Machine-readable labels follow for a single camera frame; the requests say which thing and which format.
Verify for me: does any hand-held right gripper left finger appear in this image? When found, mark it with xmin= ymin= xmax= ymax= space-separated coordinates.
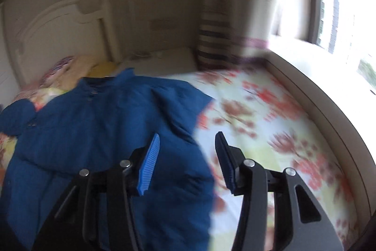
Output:
xmin=32 ymin=133 xmax=161 ymax=251

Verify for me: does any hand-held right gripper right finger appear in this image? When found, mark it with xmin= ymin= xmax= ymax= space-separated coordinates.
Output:
xmin=214 ymin=131 xmax=345 ymax=251

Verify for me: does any blue down jacket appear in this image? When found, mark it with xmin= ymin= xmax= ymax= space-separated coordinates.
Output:
xmin=0 ymin=69 xmax=217 ymax=251

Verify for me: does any floral bed sheet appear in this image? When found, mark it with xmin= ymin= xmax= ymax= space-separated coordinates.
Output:
xmin=0 ymin=67 xmax=356 ymax=251

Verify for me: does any white nightstand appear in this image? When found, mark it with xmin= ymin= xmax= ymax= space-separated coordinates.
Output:
xmin=117 ymin=47 xmax=204 ymax=76

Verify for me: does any yellow pillow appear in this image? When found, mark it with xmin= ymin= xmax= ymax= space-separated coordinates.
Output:
xmin=87 ymin=61 xmax=118 ymax=78

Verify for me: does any beige fuzzy pillow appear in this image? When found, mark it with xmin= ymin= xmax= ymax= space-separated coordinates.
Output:
xmin=67 ymin=55 xmax=101 ymax=79

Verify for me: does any striped patterned curtain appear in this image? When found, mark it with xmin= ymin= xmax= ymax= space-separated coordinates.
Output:
xmin=196 ymin=0 xmax=312 ymax=73

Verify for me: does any embroidered patterned pillow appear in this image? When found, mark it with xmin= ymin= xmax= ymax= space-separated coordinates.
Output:
xmin=39 ymin=55 xmax=75 ymax=87

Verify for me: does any white wooden headboard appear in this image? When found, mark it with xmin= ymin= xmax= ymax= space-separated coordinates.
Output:
xmin=0 ymin=0 xmax=121 ymax=93

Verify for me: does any window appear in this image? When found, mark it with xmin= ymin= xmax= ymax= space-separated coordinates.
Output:
xmin=305 ymin=0 xmax=376 ymax=94

